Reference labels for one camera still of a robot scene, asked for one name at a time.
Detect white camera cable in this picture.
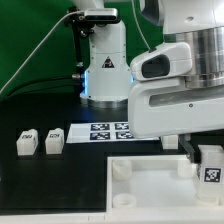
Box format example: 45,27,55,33
0,9,86,96

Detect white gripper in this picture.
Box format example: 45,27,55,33
128,78,224,163

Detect white cable at right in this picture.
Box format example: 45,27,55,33
131,0,151,51

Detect marker sheet with tags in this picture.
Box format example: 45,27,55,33
66,121,160,144

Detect white square table top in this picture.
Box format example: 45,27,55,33
106,155,224,213

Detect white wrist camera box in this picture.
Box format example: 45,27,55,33
130,42,192,82

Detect grey camera on black stand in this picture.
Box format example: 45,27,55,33
64,7,120,79

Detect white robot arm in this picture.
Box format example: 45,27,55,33
73,0,224,139

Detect black cables at left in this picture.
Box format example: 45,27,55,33
0,74,86,103

